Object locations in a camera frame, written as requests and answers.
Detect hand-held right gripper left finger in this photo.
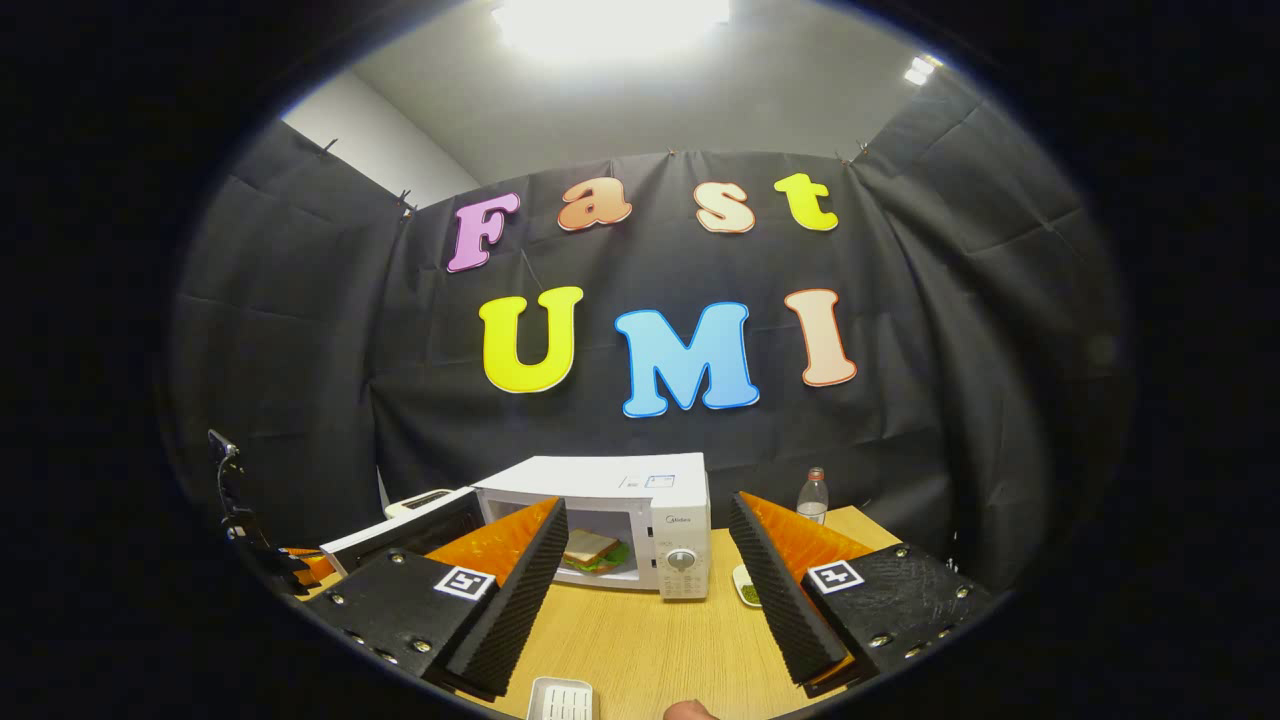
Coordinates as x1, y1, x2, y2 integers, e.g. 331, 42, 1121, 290
303, 497, 569, 701

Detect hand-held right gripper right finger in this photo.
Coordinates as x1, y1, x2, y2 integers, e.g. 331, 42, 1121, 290
728, 492, 996, 698

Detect lettuce sandwich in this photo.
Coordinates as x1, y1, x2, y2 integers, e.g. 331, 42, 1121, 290
560, 529, 631, 575

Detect white microwave oven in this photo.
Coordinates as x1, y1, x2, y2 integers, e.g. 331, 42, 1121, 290
320, 455, 713, 601

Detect small white ribbed tray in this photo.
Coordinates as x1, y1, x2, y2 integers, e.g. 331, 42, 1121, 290
527, 677, 594, 720

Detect red label water bottle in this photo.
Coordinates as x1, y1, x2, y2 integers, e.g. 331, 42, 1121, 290
797, 467, 830, 526

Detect white toaster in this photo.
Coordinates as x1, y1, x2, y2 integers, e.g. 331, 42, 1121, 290
385, 489, 456, 519

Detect black backdrop cloth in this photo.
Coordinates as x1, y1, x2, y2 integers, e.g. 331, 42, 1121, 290
165, 70, 1136, 591

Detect large ceiling light panel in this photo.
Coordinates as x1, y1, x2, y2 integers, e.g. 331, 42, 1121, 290
490, 0, 731, 61

